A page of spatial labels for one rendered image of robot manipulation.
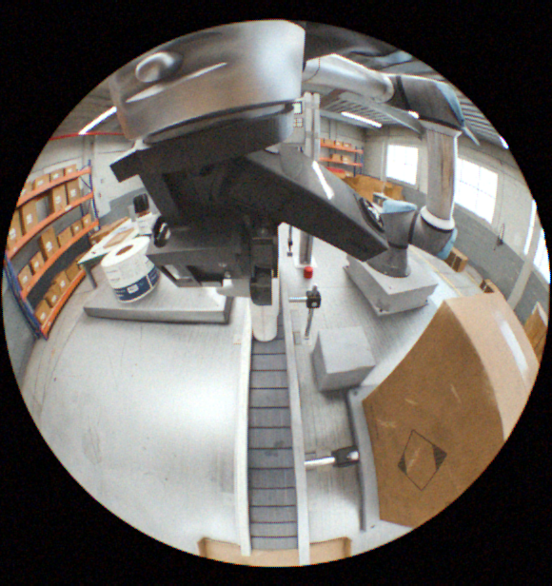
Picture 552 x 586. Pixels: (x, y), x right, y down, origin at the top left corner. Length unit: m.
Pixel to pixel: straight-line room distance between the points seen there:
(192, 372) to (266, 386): 0.19
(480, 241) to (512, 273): 1.33
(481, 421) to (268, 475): 0.28
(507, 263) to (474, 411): 5.37
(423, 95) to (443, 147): 0.13
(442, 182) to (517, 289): 5.05
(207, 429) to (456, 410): 0.39
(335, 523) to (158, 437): 0.39
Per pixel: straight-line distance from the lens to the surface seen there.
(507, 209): 5.65
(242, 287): 0.18
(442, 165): 0.51
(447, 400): 0.23
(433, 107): 0.48
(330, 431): 0.40
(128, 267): 0.62
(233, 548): 0.45
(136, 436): 0.48
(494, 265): 5.63
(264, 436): 0.33
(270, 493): 0.34
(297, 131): 0.67
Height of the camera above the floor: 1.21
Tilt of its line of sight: 39 degrees down
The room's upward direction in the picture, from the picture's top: straight up
